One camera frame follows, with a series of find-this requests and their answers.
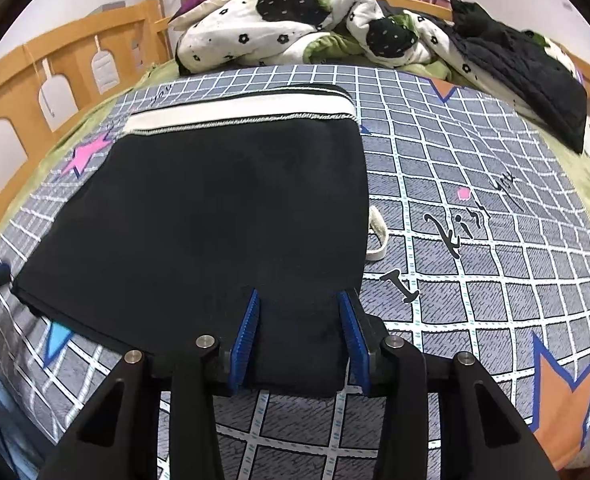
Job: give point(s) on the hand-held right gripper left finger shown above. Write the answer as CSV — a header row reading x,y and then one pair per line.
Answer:
x,y
245,345

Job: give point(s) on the green fleece blanket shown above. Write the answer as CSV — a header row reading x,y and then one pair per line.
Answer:
x,y
582,185

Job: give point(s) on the purple cloth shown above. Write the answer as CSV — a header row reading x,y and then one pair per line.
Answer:
x,y
580,76

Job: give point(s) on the black quilted jacket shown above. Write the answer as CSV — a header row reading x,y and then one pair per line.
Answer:
x,y
515,70

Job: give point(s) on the wooden bed frame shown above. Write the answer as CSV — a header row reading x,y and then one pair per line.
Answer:
x,y
5,85

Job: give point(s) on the white floral quilt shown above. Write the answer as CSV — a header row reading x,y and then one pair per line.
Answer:
x,y
215,35

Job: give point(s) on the black pants with white stripe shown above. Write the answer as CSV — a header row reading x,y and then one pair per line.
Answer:
x,y
200,210

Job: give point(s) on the grey grid star bed sheet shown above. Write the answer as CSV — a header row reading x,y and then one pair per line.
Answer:
x,y
475,285

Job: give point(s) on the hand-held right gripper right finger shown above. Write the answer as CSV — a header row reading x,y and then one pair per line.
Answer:
x,y
355,345

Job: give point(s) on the grey box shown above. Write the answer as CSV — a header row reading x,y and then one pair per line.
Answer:
x,y
110,6

